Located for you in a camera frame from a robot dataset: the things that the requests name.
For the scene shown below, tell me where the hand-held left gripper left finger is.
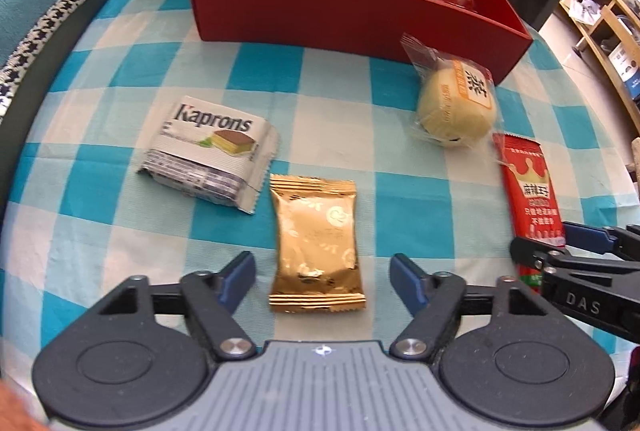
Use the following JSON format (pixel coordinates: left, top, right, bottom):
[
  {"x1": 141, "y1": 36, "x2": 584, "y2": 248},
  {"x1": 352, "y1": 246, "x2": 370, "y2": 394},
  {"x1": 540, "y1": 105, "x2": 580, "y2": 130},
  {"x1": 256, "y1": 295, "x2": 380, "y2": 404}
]
[{"x1": 79, "y1": 251, "x2": 257, "y2": 361}]

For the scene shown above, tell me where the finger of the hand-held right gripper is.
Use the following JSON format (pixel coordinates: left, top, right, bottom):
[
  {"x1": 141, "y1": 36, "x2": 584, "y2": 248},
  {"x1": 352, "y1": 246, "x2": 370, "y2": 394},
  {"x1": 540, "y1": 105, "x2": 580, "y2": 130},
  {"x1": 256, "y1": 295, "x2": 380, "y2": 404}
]
[
  {"x1": 510, "y1": 236, "x2": 568, "y2": 275},
  {"x1": 562, "y1": 221, "x2": 640, "y2": 258}
]

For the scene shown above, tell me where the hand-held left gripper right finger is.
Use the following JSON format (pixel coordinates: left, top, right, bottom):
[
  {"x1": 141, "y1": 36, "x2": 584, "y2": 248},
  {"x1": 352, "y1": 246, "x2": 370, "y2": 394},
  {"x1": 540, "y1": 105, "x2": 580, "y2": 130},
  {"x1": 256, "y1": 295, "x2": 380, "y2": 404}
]
[{"x1": 389, "y1": 252, "x2": 569, "y2": 360}]

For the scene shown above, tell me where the red snack packet crown print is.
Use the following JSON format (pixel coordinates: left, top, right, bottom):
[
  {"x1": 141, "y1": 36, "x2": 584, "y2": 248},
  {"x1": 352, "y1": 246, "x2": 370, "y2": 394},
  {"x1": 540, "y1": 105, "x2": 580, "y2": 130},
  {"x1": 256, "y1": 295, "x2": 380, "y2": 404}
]
[{"x1": 492, "y1": 132, "x2": 569, "y2": 295}]

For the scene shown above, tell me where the gold snack packet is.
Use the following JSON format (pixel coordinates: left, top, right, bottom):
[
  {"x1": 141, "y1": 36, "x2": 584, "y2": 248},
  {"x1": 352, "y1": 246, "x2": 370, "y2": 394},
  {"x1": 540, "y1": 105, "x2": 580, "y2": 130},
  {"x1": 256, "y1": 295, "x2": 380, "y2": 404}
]
[{"x1": 268, "y1": 174, "x2": 367, "y2": 313}]

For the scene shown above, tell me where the red cardboard box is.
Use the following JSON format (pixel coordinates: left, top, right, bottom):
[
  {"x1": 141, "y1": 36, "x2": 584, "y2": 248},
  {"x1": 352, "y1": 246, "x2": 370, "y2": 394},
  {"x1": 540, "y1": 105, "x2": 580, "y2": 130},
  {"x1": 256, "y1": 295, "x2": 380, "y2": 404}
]
[{"x1": 187, "y1": 0, "x2": 534, "y2": 88}]

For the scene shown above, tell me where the white wafer packet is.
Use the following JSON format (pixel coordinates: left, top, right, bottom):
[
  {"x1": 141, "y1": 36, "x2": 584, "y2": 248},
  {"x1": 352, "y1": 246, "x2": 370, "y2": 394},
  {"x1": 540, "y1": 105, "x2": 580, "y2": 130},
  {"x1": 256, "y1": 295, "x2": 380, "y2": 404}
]
[{"x1": 137, "y1": 94, "x2": 279, "y2": 214}]

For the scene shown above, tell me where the yellow pastry in clear wrapper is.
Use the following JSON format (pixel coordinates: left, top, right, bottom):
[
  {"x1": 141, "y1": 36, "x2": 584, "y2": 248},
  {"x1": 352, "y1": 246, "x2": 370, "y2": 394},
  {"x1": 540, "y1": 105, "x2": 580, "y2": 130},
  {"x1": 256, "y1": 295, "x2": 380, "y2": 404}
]
[{"x1": 399, "y1": 32, "x2": 499, "y2": 150}]

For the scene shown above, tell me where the blue white checkered cloth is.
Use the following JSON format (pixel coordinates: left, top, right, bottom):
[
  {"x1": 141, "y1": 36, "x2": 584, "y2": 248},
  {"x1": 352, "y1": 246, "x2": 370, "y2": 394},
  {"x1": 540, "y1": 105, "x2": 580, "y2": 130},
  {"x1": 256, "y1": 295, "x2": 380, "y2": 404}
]
[{"x1": 0, "y1": 0, "x2": 640, "y2": 393}]

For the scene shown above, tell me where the wooden shelf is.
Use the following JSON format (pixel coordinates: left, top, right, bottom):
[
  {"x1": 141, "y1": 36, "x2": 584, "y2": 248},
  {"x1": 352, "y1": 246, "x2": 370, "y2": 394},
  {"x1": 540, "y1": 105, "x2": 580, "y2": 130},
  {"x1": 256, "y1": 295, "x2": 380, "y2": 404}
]
[{"x1": 549, "y1": 0, "x2": 640, "y2": 138}]

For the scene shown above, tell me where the houndstooth patterned cloth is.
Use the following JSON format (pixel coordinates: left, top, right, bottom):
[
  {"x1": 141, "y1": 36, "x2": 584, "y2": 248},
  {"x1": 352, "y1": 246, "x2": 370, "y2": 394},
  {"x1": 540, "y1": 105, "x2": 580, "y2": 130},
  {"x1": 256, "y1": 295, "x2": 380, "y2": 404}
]
[{"x1": 0, "y1": 0, "x2": 144, "y2": 112}]

